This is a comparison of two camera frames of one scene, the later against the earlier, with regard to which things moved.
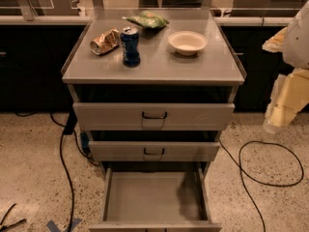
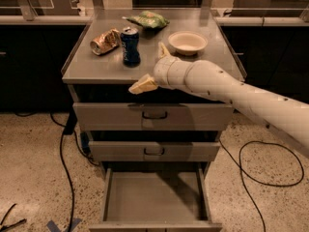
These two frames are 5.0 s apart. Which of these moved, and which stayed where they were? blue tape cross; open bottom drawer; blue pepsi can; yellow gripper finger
Moved: yellow gripper finger
Stayed: blue pepsi can; blue tape cross; open bottom drawer
